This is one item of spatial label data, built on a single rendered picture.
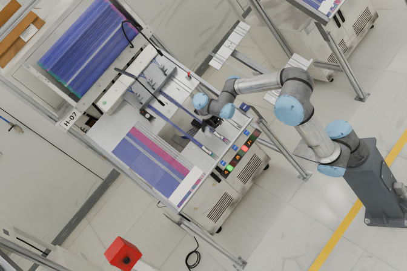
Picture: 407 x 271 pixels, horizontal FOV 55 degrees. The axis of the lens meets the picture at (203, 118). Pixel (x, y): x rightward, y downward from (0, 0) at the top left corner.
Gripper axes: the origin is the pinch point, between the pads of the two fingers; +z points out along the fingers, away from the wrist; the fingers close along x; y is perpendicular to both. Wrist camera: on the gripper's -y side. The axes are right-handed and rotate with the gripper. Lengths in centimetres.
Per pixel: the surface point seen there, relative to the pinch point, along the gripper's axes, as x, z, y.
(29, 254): -121, 18, -48
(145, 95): -8.4, -3.1, -44.5
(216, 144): -5.2, 15.5, 2.0
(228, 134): 3.6, 15.9, 3.4
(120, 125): -31, 2, -48
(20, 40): -29, -36, -111
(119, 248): -83, 17, -5
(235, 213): -27, 95, 14
